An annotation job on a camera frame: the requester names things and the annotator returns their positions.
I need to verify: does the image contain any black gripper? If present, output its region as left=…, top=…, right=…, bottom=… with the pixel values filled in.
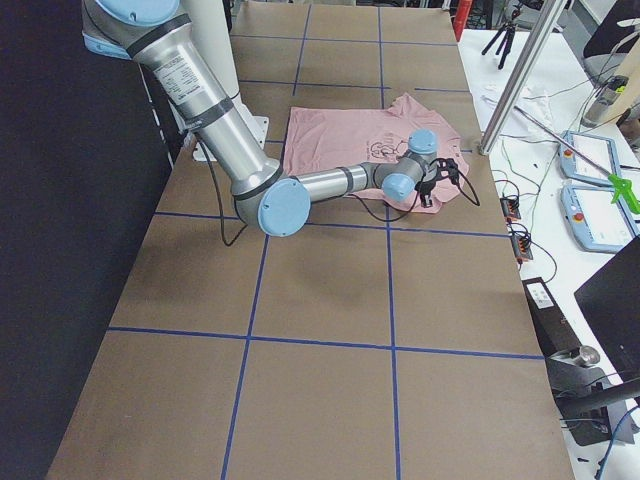
left=415, top=180, right=434, bottom=208

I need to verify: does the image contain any pink t-shirt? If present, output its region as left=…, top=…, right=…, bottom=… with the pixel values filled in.
left=281, top=92, right=471, bottom=216

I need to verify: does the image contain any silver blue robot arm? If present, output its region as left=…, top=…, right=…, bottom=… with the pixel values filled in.
left=81, top=0, right=439, bottom=237

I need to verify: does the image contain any upper orange connector board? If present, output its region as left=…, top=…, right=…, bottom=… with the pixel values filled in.
left=500, top=197, right=521, bottom=223

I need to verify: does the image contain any orange connector board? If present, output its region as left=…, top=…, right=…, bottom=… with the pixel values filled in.
left=500, top=197, right=521, bottom=223
left=508, top=224, right=533, bottom=265

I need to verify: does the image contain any lower orange connector board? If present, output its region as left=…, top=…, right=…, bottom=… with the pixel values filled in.
left=508, top=224, right=533, bottom=265

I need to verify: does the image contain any upper blue teach pendant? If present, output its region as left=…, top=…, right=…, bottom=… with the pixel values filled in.
left=559, top=130, right=639, bottom=187

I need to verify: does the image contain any blue teach pendant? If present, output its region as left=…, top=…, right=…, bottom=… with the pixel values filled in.
left=559, top=130, right=639, bottom=187
left=560, top=185, right=639, bottom=254

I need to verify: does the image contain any lower blue teach pendant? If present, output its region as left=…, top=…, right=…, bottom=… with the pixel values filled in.
left=560, top=185, right=639, bottom=254

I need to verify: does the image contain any black tripod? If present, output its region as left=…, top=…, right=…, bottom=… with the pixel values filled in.
left=481, top=3, right=522, bottom=70

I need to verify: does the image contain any black box white label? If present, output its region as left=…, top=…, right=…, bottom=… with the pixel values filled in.
left=522, top=277, right=581, bottom=357

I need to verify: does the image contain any red cylinder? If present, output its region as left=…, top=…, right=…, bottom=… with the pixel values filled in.
left=452, top=0, right=473, bottom=41

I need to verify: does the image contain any black monitor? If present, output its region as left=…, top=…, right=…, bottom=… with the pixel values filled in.
left=574, top=237, right=640, bottom=376

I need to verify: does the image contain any black office chair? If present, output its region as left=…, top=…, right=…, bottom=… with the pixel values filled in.
left=582, top=0, right=639, bottom=85

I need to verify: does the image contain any black clamp stand metal knob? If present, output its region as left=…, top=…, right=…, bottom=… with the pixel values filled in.
left=545, top=345, right=639, bottom=446

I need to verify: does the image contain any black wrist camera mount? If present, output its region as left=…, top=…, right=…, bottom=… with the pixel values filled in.
left=423, top=158, right=460, bottom=187

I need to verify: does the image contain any aluminium frame post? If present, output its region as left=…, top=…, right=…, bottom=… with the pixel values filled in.
left=479, top=0, right=567, bottom=155

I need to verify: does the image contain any reacher grabber tool green handle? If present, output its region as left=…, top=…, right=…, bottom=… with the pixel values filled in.
left=513, top=105, right=640, bottom=215

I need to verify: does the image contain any blue cable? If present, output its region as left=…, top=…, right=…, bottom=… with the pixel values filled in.
left=594, top=409, right=640, bottom=480

